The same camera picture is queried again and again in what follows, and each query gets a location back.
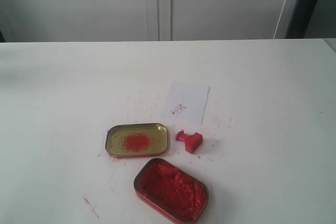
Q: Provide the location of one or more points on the gold tin lid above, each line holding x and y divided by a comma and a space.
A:
137, 140

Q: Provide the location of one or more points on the white cabinet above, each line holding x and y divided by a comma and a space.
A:
144, 20

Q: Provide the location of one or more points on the red plastic stamp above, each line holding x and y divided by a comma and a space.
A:
191, 142

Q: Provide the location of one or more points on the dark door frame post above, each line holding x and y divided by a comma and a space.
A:
300, 19

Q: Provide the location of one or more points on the white paper sheet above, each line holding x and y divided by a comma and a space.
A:
186, 102

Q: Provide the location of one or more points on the red ink pad tin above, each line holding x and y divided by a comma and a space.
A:
172, 192

